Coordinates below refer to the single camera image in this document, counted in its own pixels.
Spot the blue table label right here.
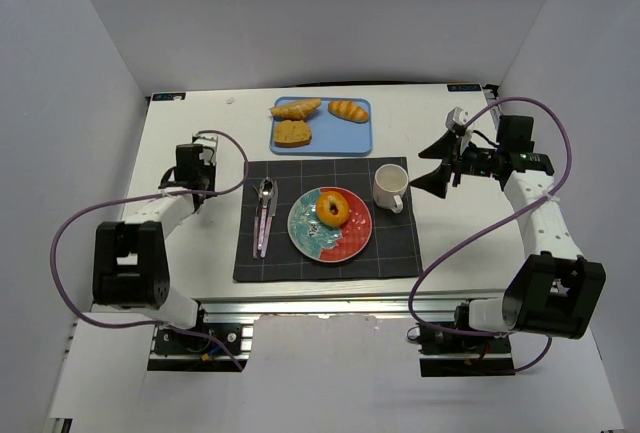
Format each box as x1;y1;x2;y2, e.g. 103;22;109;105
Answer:
446;83;483;93

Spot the white ceramic mug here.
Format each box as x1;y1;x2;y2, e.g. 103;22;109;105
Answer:
372;164;409;214

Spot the striped croissant roll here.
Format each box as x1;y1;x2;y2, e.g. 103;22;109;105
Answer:
328;100;369;123

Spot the pink handled fork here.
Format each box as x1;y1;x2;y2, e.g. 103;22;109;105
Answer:
252;184;262;260

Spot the aluminium table frame rail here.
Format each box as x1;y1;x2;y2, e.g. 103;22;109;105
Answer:
92;287;506;327

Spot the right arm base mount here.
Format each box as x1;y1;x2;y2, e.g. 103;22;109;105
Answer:
406;324;514;378

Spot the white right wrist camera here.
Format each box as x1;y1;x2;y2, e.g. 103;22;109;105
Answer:
445;107;471;131

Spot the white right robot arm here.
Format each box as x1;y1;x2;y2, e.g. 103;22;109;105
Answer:
410;108;606;339

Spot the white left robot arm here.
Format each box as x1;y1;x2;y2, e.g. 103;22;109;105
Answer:
92;135;218;329

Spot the long crusty bread loaf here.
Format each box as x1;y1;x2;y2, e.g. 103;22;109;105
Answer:
270;98;322;121

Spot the red and teal plate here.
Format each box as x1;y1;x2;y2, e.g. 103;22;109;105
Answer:
287;187;373;263

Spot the blue table label left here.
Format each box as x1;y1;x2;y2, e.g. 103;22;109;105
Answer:
151;92;186;102

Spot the orange glazed bagel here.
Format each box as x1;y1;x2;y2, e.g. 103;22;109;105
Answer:
316;190;350;228

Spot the dark grey checked placemat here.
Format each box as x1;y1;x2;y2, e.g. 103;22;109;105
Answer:
233;157;422;283

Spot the blue plastic tray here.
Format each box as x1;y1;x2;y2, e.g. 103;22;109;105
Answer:
269;97;373;157

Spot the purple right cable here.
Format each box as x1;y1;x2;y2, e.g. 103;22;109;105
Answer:
405;97;572;373

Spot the brown bread slice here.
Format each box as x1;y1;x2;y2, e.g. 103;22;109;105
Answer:
273;120;312;148

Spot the pink handled knife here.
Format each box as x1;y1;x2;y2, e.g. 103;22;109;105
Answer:
261;179;279;258

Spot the blue table label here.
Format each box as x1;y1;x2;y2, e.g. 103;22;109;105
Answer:
446;83;483;93
151;92;186;102

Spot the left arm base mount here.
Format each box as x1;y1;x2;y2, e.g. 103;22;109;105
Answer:
147;322;253;373

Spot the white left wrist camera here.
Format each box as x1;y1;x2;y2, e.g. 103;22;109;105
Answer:
192;133;218;165

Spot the pink handled spoon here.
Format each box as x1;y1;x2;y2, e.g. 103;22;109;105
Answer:
258;177;276;258

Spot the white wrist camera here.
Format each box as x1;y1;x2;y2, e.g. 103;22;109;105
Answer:
445;107;471;131
192;133;218;165

